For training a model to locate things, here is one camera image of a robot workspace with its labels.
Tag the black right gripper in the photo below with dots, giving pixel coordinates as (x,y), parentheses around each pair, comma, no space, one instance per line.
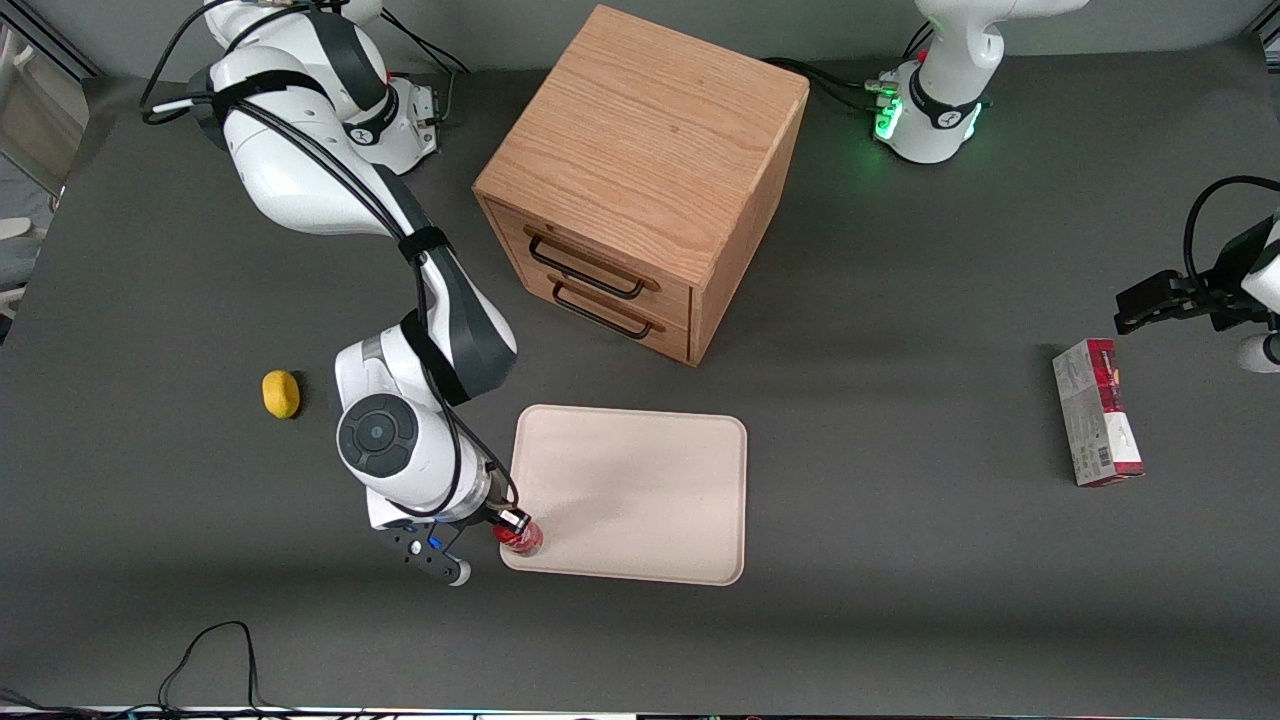
(497,515)

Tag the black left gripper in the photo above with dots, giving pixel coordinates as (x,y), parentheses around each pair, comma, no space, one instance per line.
(1222,296)

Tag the red coke bottle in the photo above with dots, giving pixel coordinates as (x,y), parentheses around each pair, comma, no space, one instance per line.
(522,543)

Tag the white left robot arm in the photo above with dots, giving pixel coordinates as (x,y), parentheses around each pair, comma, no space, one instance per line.
(950,60)

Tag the beige plastic tray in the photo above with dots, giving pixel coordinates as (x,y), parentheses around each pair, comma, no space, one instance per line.
(640,490)

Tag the red and grey carton box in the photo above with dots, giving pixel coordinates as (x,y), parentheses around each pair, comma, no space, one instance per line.
(1095,420)

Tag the wooden drawer front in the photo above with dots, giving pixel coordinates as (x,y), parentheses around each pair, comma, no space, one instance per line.
(660,338)
(600,240)

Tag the yellow lemon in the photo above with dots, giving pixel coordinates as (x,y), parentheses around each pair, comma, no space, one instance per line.
(281,394)

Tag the wooden drawer cabinet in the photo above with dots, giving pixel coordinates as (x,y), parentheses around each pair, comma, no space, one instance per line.
(640,130)

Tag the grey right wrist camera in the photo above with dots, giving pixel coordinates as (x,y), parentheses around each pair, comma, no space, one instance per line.
(430,555)

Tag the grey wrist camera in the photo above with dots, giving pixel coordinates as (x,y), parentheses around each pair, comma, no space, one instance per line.
(1262,355)
(430,555)

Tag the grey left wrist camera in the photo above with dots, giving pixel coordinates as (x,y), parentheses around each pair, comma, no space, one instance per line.
(1262,355)

